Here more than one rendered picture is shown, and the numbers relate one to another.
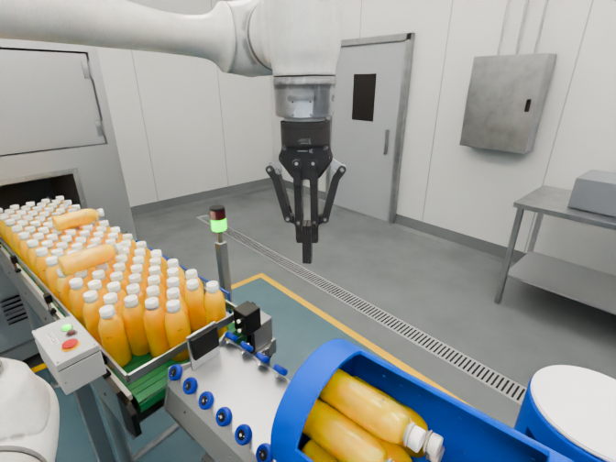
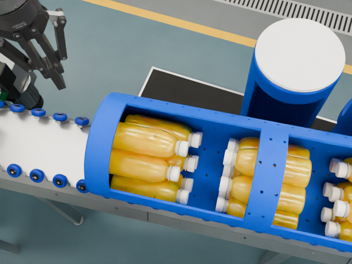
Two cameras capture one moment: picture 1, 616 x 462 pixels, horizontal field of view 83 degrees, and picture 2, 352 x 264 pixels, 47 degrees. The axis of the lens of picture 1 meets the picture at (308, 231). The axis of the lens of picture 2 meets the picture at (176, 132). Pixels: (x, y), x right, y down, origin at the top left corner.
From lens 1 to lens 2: 0.37 m
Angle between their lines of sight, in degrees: 45
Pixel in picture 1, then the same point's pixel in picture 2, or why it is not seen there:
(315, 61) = not seen: outside the picture
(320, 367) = (102, 135)
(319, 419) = (116, 163)
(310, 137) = (23, 20)
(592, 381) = (297, 29)
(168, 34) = not seen: outside the picture
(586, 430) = (289, 75)
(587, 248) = not seen: outside the picture
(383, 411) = (157, 143)
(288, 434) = (99, 185)
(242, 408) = (45, 160)
